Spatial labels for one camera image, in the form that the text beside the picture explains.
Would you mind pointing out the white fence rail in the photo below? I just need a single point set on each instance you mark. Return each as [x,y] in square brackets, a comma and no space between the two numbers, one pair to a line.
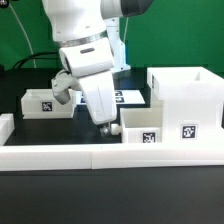
[108,156]
[6,127]

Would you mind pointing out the white drawer box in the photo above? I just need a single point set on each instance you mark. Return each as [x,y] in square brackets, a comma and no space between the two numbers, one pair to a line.
[139,125]
[41,104]

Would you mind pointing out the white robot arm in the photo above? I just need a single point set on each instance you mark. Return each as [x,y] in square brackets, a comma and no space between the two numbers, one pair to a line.
[78,26]

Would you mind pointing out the white rear drawer box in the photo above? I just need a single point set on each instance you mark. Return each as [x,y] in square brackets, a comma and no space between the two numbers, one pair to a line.
[41,104]

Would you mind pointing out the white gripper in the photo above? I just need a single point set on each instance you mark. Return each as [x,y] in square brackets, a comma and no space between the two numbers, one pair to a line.
[98,92]

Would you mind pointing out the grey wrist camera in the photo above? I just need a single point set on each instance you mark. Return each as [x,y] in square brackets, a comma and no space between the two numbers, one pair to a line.
[61,83]

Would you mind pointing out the white drawer cabinet frame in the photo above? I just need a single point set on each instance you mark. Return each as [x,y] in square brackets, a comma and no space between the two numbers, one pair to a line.
[191,100]

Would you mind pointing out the white front fence rail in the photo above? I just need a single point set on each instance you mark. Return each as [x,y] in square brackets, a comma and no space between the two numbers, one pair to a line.
[108,156]

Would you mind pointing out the white left fence rail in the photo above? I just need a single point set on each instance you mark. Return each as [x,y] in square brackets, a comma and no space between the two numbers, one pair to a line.
[6,127]

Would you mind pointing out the paper sheet with markers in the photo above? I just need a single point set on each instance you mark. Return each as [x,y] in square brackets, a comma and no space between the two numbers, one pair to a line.
[121,97]

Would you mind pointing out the white front drawer box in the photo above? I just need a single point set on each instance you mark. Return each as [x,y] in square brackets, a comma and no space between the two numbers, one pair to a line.
[139,125]

